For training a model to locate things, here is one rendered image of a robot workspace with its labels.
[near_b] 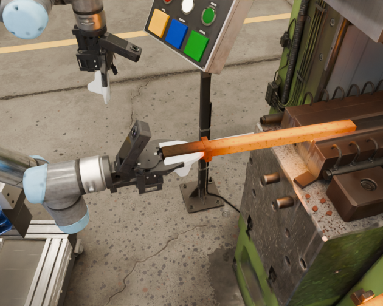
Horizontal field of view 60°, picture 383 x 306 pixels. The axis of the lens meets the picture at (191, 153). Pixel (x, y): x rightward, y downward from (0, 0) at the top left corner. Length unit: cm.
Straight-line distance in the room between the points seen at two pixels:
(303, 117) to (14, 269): 127
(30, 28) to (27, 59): 250
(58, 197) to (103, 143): 154
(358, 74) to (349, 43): 13
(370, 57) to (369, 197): 44
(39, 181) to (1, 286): 95
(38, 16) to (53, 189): 34
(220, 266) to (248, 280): 22
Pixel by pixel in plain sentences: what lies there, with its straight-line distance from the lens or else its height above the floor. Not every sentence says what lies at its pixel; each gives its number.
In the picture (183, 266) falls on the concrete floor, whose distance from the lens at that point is 169.
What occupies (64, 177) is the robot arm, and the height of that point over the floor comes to 103.
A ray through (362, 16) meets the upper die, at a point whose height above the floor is 129.
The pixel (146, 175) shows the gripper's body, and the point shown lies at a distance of 71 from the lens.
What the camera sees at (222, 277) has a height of 0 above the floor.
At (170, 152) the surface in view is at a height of 103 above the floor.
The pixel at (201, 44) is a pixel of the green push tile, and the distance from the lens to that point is 107.
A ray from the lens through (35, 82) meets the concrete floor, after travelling 294.
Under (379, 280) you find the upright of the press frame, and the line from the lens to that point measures 103.
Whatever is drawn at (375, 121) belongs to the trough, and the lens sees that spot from 95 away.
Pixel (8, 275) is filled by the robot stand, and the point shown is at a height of 21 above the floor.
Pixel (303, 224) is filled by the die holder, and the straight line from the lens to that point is 83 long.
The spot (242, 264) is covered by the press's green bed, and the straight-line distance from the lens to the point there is 153.
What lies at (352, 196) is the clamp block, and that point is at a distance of 77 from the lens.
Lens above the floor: 154
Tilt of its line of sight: 47 degrees down
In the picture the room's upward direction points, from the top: straight up
